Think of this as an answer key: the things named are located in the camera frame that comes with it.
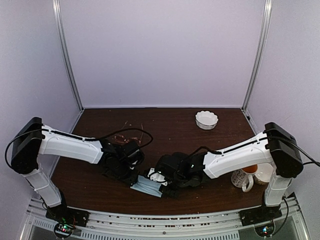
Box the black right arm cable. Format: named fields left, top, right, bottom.
left=184, top=134, right=320, bottom=168

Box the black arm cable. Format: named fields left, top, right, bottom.
left=184, top=134, right=320, bottom=168
left=5, top=128, right=154, bottom=173

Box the aluminium left corner post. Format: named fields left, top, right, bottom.
left=52, top=0, right=84, bottom=112

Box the light blue cloth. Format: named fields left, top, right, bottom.
left=130, top=175, right=163, bottom=198

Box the white cream bowl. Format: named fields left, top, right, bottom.
left=253, top=163, right=274, bottom=186

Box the aluminium front frame rail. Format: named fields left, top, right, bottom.
left=19, top=199, right=308, bottom=240

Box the white patterned mug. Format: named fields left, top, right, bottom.
left=230, top=164, right=258, bottom=193

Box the white scalloped ceramic dish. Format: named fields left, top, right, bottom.
left=195, top=110, right=219, bottom=131

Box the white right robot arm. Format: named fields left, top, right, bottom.
left=147, top=122, right=304, bottom=221

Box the aluminium corner post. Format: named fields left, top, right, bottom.
left=241, top=0, right=273, bottom=113
left=52, top=0, right=84, bottom=112

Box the aluminium right corner post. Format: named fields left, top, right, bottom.
left=241, top=0, right=273, bottom=113

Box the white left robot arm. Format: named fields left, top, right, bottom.
left=10, top=117, right=145, bottom=222

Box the black glasses case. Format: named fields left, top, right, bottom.
left=171, top=152, right=192, bottom=164

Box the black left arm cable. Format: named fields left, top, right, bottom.
left=5, top=128, right=154, bottom=173

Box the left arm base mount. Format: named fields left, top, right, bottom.
left=42, top=197, right=90, bottom=240

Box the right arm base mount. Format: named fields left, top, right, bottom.
left=238, top=198, right=289, bottom=239

